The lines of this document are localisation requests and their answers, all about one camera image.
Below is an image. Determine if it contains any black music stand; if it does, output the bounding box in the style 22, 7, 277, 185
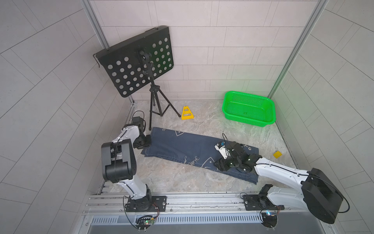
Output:
94, 25, 181, 117

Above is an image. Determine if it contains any green plastic basket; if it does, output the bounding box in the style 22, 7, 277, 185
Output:
222, 91, 276, 127

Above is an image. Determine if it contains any right base circuit board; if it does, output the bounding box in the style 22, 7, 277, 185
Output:
259, 210, 280, 229

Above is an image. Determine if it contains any metal corner frame post left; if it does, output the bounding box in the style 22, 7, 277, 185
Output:
80, 0, 135, 105

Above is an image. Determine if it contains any metal corner frame post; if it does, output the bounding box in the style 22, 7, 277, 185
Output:
80, 0, 135, 105
268, 0, 329, 99

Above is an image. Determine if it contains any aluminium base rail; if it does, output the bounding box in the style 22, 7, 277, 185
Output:
72, 192, 338, 234

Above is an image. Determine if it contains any blue patterned pillowcase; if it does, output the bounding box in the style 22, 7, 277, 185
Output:
141, 126, 260, 185

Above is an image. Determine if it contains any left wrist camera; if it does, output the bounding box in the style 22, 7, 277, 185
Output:
215, 141, 230, 160

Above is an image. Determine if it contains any yellow triangular plastic block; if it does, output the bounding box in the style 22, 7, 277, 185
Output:
181, 106, 194, 120

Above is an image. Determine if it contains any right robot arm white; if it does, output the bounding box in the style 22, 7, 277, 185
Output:
214, 141, 347, 228

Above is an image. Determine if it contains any metal corner frame post right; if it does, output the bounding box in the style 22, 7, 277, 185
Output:
268, 0, 329, 99

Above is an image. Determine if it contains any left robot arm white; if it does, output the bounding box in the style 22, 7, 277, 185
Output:
101, 117, 152, 212

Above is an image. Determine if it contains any base circuit board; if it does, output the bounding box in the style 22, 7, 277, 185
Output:
135, 215, 157, 232
259, 210, 280, 229

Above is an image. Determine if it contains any small yellow flat card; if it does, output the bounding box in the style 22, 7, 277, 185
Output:
273, 151, 282, 159

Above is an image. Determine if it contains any left base circuit board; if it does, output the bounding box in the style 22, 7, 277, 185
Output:
135, 215, 157, 232

